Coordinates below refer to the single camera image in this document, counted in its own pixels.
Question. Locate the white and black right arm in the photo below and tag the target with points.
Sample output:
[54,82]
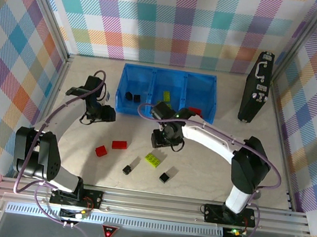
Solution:
[251,166]

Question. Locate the blue three-compartment plastic bin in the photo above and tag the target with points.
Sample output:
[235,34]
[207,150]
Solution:
[200,86]

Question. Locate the red triangle sticker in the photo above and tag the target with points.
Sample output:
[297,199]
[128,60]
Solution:
[109,232]

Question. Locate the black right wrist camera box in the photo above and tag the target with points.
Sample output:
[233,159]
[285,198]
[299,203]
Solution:
[162,111]

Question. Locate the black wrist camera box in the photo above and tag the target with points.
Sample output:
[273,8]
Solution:
[93,83]
[162,111]

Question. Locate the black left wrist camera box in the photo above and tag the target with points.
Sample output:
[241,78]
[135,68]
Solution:
[93,83]

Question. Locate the aluminium left side rail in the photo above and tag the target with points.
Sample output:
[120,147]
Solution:
[59,82]

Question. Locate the aluminium front frame rail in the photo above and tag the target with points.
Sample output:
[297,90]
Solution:
[150,205]

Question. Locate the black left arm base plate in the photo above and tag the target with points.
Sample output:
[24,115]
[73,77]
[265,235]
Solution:
[92,199]

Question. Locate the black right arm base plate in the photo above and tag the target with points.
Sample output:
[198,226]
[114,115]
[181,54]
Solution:
[213,213]

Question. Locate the aluminium left corner post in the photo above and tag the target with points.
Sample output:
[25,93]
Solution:
[50,13]

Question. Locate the aluminium corner post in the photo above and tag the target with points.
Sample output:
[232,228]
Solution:
[301,41]
[50,13]

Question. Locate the aluminium right side rail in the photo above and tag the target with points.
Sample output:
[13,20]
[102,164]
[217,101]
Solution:
[283,126]

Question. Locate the aluminium right corner post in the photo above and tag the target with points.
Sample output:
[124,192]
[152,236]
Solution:
[301,41]

